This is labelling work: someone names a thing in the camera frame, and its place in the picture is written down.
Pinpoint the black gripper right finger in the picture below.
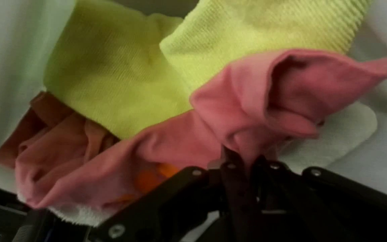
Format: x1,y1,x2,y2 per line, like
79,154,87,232
251,157,387,242

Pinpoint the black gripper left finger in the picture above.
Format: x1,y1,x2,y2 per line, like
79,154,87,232
86,149,244,242

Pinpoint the pink cloth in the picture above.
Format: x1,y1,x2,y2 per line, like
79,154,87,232
16,49,387,208

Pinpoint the white plastic storage box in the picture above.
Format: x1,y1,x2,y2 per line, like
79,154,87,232
0,0,387,192

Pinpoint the white towel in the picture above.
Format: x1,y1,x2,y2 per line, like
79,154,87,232
16,100,379,227

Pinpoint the yellow-green towel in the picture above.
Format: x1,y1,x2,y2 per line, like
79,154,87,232
44,0,371,138

